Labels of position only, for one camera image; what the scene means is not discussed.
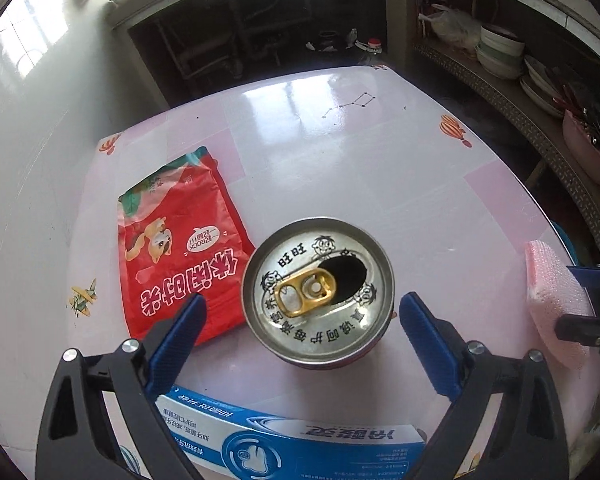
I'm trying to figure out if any dark pot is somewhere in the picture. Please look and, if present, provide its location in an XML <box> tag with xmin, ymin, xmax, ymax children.
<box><xmin>307</xmin><ymin>30</ymin><xmax>356</xmax><ymax>53</ymax></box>

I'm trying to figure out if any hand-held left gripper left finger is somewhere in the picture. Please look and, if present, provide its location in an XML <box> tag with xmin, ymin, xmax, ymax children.
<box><xmin>35</xmin><ymin>292</ymin><xmax>208</xmax><ymax>480</ymax></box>

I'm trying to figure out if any stack of plates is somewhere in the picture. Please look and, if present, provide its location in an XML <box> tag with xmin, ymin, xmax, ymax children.
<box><xmin>520</xmin><ymin>55</ymin><xmax>576</xmax><ymax>116</ymax></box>

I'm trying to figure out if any red drink can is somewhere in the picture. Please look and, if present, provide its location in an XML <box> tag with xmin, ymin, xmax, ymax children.
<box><xmin>241</xmin><ymin>217</ymin><xmax>396</xmax><ymax>371</ymax></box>

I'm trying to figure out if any stack of bowls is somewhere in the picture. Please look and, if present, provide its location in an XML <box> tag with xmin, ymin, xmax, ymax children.
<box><xmin>475</xmin><ymin>25</ymin><xmax>527</xmax><ymax>80</ymax></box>

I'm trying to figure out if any cooking oil bottle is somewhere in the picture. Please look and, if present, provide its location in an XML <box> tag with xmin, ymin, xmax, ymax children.
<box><xmin>357</xmin><ymin>37</ymin><xmax>386</xmax><ymax>68</ymax></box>

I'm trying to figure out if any pink foam sheet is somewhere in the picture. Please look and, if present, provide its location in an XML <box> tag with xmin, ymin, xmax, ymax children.
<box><xmin>524</xmin><ymin>240</ymin><xmax>598</xmax><ymax>371</ymax></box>

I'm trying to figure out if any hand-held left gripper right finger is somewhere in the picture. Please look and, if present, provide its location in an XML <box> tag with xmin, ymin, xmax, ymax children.
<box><xmin>399</xmin><ymin>291</ymin><xmax>571</xmax><ymax>480</ymax></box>

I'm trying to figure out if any kitchen counter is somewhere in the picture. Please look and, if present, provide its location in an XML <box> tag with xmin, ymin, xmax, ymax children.
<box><xmin>107</xmin><ymin>0</ymin><xmax>416</xmax><ymax>111</ymax></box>

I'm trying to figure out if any red snack bag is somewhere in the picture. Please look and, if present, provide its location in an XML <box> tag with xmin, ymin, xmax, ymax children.
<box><xmin>117</xmin><ymin>146</ymin><xmax>256</xmax><ymax>346</ymax></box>

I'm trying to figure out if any blue toothpaste box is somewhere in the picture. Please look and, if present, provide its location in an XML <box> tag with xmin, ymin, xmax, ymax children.
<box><xmin>107</xmin><ymin>385</ymin><xmax>428</xmax><ymax>480</ymax></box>

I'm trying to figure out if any pink plastic basket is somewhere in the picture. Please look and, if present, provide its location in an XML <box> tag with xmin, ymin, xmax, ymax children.
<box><xmin>562</xmin><ymin>110</ymin><xmax>600</xmax><ymax>186</ymax></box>

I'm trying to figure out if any translucent plastic bag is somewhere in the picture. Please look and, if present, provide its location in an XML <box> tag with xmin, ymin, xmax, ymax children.
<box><xmin>419</xmin><ymin>4</ymin><xmax>481</xmax><ymax>51</ymax></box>

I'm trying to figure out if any woven shelf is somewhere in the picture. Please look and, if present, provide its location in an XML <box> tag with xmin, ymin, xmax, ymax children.
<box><xmin>410</xmin><ymin>35</ymin><xmax>600</xmax><ymax>261</ymax></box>

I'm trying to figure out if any blue plastic basin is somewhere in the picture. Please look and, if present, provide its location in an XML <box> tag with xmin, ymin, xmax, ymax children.
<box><xmin>550</xmin><ymin>222</ymin><xmax>581</xmax><ymax>266</ymax></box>

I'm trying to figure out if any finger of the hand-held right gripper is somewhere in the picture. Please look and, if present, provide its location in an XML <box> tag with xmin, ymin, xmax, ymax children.
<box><xmin>554</xmin><ymin>312</ymin><xmax>600</xmax><ymax>356</ymax></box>
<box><xmin>567</xmin><ymin>257</ymin><xmax>600</xmax><ymax>306</ymax></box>

